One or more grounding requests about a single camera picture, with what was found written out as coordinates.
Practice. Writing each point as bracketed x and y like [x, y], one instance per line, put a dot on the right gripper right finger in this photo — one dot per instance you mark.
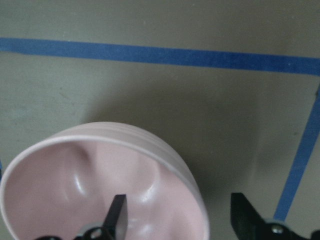
[248, 224]

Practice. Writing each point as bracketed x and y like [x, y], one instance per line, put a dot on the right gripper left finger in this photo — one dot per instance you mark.
[100, 223]

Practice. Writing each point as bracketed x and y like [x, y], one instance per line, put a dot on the pink bowl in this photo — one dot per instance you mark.
[67, 182]

